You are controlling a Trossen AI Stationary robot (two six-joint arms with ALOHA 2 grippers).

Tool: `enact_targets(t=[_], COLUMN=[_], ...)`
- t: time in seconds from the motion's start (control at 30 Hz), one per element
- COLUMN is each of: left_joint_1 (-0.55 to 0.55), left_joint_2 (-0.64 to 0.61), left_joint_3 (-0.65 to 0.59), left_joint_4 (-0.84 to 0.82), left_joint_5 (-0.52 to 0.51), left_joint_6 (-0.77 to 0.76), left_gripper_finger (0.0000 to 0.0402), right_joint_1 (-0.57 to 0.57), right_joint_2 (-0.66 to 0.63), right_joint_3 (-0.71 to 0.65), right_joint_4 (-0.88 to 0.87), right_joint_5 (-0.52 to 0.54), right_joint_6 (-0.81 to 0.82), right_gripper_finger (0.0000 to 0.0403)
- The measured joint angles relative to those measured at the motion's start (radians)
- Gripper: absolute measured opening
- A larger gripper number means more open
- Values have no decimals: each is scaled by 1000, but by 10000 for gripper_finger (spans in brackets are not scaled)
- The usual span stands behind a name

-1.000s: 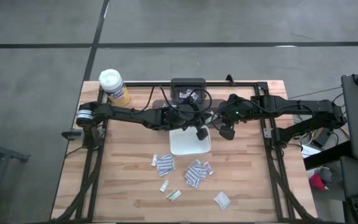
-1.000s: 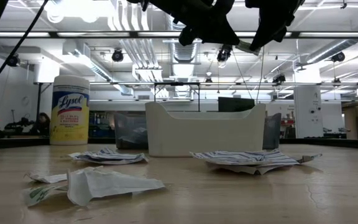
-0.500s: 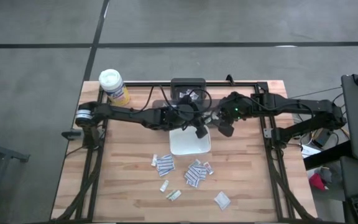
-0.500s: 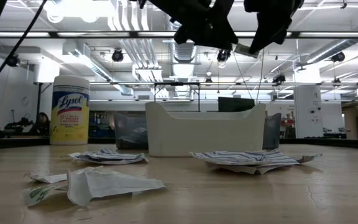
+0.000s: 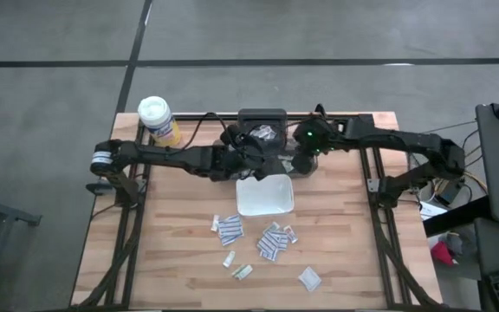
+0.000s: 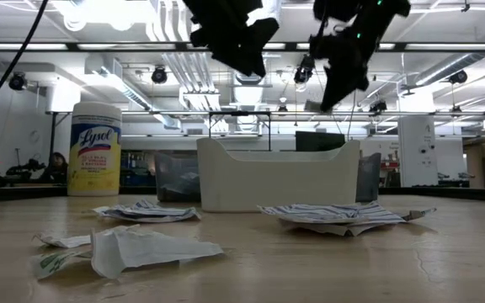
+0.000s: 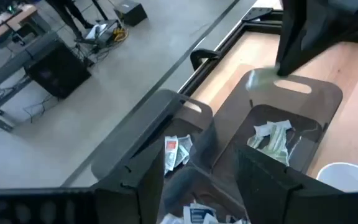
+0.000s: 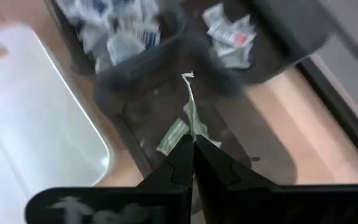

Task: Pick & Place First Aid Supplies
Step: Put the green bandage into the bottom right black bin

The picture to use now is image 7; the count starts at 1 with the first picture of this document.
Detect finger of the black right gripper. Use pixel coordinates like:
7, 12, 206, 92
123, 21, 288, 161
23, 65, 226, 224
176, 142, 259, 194
290, 0, 358, 77
277, 0, 307, 77

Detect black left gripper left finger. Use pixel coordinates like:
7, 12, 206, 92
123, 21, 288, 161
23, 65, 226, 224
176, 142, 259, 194
0, 139, 167, 224

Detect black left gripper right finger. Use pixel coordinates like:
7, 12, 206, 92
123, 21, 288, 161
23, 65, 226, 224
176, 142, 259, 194
234, 144, 358, 224

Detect white printed text packet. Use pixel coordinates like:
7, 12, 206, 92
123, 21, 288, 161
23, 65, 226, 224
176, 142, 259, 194
160, 213, 185, 224

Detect green white packet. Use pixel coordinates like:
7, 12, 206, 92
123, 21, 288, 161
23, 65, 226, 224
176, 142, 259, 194
261, 124, 291, 167

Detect green striped strip packet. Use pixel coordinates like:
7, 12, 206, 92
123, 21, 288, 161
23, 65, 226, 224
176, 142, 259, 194
247, 134, 265, 149
246, 67, 281, 91

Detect plain white packet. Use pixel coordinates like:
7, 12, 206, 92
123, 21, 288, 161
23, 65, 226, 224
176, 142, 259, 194
253, 119, 293, 138

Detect white plastic bin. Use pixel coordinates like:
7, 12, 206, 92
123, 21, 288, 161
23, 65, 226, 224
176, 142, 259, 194
315, 162, 358, 192

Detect black clamp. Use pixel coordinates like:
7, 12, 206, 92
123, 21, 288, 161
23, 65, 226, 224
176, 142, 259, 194
190, 49, 223, 72

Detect large black box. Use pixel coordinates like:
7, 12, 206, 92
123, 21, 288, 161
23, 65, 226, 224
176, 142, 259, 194
23, 42, 92, 100

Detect small black box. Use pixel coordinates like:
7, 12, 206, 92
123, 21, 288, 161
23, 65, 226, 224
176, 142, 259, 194
113, 0, 149, 27

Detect white paper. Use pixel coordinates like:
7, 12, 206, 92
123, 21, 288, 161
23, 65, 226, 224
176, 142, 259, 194
85, 23, 108, 40

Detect person's leg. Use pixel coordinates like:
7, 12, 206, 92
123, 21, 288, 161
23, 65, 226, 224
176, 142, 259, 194
44, 0, 96, 41

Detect wooden top desk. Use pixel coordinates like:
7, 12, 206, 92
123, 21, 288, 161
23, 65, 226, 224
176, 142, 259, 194
0, 4, 39, 50

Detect yellow coiled cable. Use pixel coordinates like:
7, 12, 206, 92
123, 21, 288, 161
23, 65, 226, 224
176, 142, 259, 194
112, 27, 129, 43

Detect grey desk frame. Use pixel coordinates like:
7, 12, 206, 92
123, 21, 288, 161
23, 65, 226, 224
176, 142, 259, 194
0, 30, 58, 131

